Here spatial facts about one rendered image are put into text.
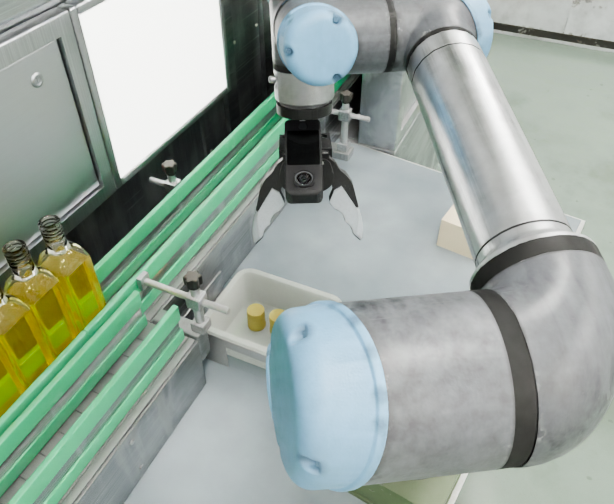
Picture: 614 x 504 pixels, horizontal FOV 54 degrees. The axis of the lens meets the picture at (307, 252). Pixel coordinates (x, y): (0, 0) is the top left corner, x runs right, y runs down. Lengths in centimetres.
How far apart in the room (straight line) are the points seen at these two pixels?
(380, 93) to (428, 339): 129
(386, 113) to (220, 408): 90
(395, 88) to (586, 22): 289
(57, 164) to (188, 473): 54
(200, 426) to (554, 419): 78
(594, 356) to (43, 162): 86
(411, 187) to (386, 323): 120
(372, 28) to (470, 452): 42
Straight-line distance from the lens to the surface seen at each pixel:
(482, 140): 52
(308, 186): 71
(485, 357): 36
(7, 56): 96
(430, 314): 37
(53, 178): 107
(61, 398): 95
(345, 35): 61
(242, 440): 106
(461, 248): 137
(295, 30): 61
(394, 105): 161
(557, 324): 39
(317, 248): 136
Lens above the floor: 167
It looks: 43 degrees down
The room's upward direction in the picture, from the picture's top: straight up
